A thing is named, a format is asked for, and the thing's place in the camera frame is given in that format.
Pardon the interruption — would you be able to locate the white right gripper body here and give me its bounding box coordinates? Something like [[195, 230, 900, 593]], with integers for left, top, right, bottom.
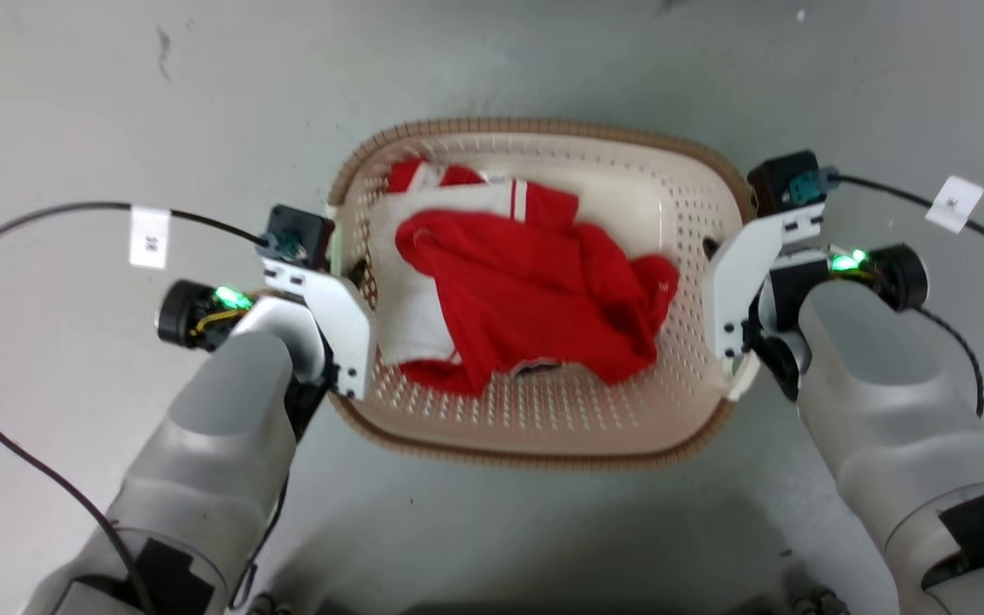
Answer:
[[703, 202, 827, 360]]

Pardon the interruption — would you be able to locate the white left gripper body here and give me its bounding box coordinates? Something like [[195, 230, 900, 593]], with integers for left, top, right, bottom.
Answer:
[[262, 261, 374, 401]]

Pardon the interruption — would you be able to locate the beige plastic laundry basket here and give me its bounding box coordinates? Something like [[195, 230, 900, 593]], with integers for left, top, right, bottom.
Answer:
[[325, 118, 758, 471]]

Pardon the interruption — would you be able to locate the white garment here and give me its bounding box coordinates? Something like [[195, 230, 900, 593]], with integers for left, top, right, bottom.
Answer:
[[369, 182, 529, 368]]

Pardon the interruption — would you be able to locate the red garment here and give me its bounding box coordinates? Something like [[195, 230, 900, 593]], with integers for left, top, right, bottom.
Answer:
[[385, 158, 681, 399]]

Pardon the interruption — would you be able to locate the white left cable label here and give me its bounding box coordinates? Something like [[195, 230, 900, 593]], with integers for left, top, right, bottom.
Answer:
[[128, 206, 172, 271]]

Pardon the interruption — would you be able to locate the white cable label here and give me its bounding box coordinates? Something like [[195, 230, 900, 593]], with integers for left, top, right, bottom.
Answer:
[[924, 175, 984, 234], [128, 206, 172, 271]]

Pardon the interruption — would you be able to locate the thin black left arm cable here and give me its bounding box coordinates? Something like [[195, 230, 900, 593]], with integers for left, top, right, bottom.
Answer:
[[229, 474, 290, 611]]

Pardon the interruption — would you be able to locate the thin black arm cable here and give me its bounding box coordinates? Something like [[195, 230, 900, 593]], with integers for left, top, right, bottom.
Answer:
[[912, 305, 984, 420], [229, 474, 290, 611]]

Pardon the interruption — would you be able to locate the white right cable label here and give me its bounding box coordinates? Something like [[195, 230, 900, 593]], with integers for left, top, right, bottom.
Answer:
[[924, 175, 984, 234]]

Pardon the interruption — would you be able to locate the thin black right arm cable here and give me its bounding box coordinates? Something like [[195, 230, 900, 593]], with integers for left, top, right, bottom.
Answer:
[[912, 305, 984, 420]]

